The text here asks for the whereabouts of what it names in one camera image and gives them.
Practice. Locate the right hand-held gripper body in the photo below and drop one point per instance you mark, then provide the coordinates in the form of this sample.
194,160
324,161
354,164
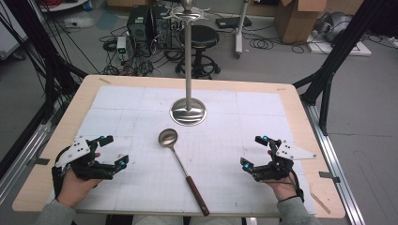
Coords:
281,165

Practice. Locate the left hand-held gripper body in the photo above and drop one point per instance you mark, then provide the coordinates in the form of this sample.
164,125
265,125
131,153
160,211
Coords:
79,153

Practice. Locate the person's right hand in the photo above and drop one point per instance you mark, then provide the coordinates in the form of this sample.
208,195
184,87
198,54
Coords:
284,189

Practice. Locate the person's left hand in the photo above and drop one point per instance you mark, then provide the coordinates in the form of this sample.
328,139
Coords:
73,189

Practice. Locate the black tape piece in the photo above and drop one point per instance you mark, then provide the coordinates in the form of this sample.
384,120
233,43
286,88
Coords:
41,161
329,176

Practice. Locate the tall metal utensil stand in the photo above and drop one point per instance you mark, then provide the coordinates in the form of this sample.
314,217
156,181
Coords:
188,111

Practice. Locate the small white power box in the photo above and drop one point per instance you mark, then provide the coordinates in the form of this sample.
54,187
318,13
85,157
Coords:
121,43

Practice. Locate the white stand pole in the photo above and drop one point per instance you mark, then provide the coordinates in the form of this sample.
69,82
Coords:
240,28

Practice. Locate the black round stool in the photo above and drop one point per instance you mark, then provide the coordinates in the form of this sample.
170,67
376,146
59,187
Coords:
200,37

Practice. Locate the black computer tower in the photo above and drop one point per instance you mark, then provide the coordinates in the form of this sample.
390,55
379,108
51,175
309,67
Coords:
140,25

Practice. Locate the flat black device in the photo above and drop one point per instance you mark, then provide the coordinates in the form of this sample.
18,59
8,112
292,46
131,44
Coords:
233,22

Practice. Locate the large cardboard box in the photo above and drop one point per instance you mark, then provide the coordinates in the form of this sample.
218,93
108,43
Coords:
300,22

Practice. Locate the white flat board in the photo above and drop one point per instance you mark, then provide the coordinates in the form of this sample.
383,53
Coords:
359,50

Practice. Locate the grey round appliance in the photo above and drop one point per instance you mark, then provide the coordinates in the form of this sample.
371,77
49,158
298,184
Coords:
336,26

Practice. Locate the aluminium rail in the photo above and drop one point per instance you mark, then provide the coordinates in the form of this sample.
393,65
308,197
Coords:
22,162
334,162

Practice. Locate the black frame strut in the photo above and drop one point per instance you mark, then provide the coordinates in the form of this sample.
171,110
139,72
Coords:
341,53
47,62

